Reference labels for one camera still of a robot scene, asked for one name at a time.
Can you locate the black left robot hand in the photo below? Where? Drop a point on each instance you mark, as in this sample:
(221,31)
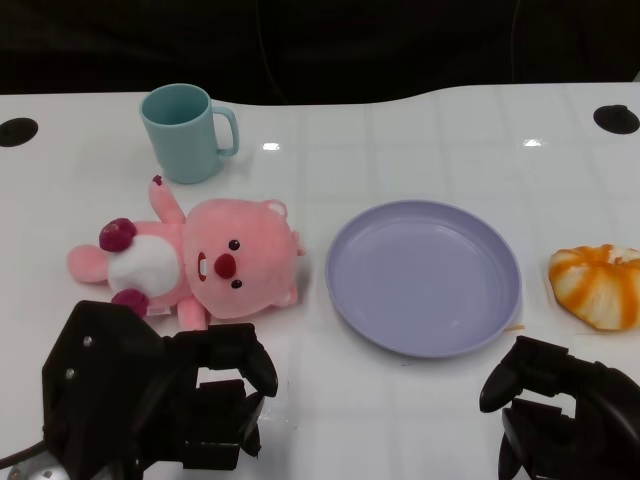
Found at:
(115,380)

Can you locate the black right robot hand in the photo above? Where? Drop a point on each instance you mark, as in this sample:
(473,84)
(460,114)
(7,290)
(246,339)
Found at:
(600,425)

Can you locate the pink plush beaver doll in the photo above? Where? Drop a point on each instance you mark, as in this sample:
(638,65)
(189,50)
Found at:
(240,260)

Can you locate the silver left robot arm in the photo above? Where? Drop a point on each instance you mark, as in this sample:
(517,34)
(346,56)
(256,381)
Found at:
(35,471)

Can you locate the purple plastic plate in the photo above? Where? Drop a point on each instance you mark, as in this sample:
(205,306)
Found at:
(425,280)

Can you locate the small orange scrap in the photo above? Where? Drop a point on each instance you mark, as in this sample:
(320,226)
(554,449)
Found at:
(515,328)

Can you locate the orange and white bread toy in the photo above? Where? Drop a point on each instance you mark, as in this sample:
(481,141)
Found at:
(600,290)

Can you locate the teal plastic mug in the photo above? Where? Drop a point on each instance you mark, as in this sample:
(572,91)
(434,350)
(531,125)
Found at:
(185,150)

